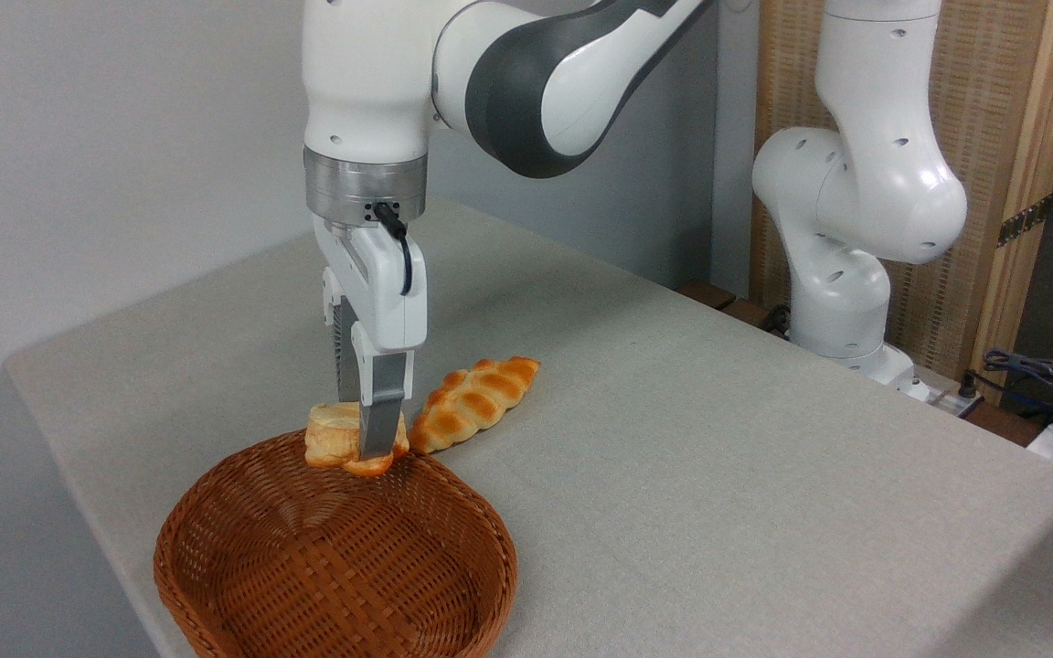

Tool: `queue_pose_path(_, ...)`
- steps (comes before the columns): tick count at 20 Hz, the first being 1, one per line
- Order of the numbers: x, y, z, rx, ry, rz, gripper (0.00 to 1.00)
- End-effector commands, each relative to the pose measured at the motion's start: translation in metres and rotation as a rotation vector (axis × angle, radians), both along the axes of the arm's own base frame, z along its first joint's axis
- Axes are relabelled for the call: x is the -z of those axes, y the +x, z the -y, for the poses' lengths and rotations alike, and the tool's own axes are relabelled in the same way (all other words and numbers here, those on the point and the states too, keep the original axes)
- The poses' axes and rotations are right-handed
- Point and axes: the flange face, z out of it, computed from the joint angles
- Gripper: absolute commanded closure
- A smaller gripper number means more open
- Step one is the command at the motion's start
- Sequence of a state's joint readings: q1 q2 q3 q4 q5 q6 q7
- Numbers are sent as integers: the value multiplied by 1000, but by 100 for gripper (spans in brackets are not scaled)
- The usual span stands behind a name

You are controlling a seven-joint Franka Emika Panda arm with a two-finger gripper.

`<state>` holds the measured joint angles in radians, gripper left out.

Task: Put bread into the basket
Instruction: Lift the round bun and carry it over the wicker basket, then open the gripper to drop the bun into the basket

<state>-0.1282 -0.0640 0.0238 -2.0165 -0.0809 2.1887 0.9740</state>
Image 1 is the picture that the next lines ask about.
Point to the grey tablecloth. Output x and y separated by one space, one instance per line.
718 475

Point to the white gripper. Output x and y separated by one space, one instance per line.
380 292

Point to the braided golden bread loaf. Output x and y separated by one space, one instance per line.
472 402

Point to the round pale bread roll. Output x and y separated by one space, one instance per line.
330 439

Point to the dark metal screen hinge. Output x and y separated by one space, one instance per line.
1025 220

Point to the brown wicker basket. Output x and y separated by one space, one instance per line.
325 557

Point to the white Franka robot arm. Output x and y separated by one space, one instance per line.
856 183

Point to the wooden framed woven screen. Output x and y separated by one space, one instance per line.
983 110

